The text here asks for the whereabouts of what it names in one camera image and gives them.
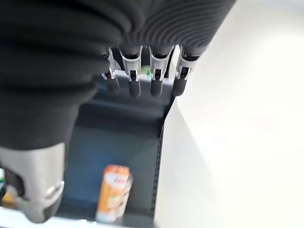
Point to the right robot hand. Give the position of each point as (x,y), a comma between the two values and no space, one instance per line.
(59,59)

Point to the green white small package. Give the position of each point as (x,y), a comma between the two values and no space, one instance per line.
(145,71)

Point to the dark grey metal shelf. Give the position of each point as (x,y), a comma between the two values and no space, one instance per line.
(118,133)

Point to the orange drink can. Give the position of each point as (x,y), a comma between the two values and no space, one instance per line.
(114,192)

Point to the orange package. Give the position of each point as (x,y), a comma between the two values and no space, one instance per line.
(9,198)

